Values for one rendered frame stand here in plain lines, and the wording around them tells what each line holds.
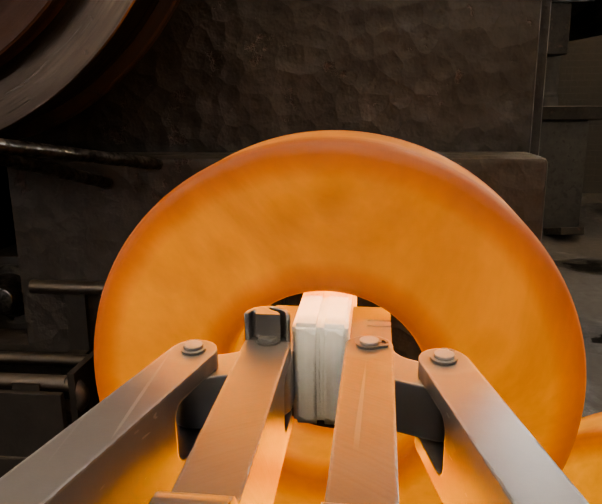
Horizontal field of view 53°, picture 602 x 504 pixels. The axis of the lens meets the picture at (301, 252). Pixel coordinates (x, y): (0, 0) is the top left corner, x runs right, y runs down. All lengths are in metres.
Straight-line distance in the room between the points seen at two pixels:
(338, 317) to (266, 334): 0.02
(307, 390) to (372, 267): 0.04
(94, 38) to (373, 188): 0.30
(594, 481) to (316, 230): 0.19
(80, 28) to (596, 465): 0.38
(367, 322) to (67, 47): 0.32
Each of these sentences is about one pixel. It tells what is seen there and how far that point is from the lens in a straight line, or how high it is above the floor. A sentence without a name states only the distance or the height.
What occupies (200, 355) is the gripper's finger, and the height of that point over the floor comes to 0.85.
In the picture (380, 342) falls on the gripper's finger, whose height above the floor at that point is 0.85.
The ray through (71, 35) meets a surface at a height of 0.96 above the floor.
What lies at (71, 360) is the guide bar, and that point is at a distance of 0.56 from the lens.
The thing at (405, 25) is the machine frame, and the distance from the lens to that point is 0.55.
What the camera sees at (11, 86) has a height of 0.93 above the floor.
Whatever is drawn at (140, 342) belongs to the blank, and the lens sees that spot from 0.20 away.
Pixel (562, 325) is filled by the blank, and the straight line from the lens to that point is 0.19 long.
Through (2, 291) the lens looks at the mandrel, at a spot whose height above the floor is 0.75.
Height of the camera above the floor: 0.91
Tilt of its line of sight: 14 degrees down
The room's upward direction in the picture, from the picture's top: 1 degrees counter-clockwise
